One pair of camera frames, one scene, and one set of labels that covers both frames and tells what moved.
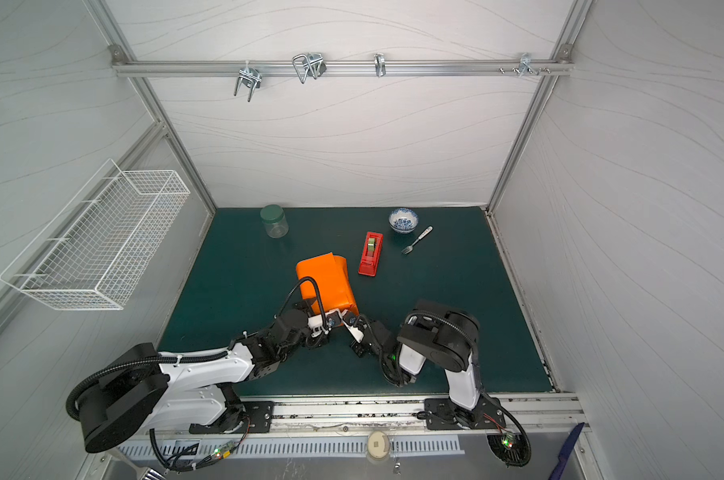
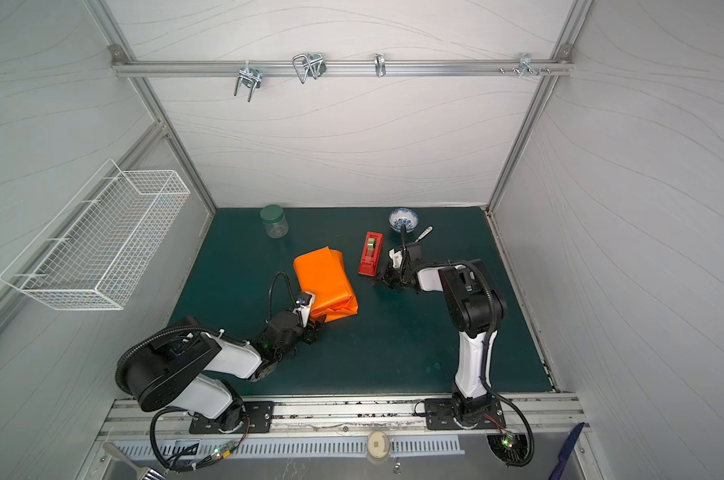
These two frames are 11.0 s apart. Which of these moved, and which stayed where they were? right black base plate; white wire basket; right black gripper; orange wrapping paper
Moved: right black gripper
Stayed: white wire basket; right black base plate; orange wrapping paper
